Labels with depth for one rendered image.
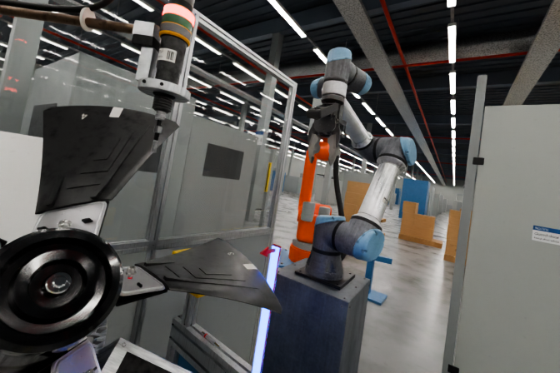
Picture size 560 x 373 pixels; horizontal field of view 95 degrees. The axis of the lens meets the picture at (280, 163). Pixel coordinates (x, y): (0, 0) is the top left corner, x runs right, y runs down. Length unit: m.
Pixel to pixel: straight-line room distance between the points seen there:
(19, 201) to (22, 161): 0.09
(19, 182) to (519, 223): 2.10
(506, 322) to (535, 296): 0.21
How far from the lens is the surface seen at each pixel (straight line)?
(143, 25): 0.46
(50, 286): 0.36
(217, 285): 0.47
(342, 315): 0.98
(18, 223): 0.69
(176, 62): 0.42
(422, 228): 9.50
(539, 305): 2.06
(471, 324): 2.09
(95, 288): 0.36
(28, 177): 0.74
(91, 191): 0.46
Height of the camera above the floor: 1.36
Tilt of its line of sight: 3 degrees up
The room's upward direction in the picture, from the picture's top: 9 degrees clockwise
